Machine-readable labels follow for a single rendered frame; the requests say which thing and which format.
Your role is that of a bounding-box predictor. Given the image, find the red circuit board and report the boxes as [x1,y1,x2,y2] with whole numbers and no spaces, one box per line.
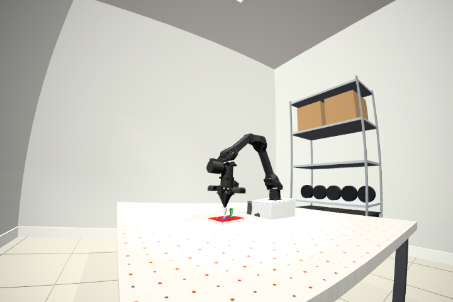
[208,207,244,225]

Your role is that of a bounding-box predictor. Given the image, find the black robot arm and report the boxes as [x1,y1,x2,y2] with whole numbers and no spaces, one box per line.
[206,133,283,201]

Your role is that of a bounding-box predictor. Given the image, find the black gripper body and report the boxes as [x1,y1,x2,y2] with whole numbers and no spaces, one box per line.
[207,174,246,194]

